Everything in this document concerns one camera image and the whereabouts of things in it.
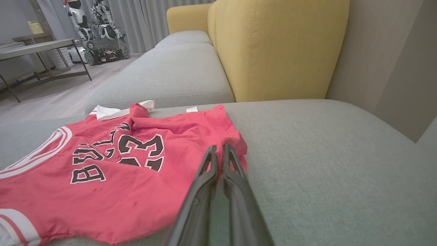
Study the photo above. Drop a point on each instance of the yellow container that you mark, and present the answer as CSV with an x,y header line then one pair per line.
x,y
35,27

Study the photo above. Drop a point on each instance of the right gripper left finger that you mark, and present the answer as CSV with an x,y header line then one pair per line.
x,y
198,205

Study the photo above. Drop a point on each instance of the red basketball jersey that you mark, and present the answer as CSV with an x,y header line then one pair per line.
x,y
119,191

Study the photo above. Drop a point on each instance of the grey sofa seat cushion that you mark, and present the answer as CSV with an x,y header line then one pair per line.
x,y
170,71
184,38

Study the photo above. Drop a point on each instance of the yellow sofa back cushion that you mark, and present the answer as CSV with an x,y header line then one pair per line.
x,y
280,48
187,18
211,20

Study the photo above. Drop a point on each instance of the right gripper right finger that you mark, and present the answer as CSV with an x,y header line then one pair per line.
x,y
242,212

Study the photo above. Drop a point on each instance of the large grey chaise seat cushion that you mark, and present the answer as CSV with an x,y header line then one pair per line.
x,y
324,171

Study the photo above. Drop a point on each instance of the grey table with metal legs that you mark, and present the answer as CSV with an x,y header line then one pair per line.
x,y
34,48

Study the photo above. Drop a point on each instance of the white and black tracked robot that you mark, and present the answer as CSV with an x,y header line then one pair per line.
x,y
99,34

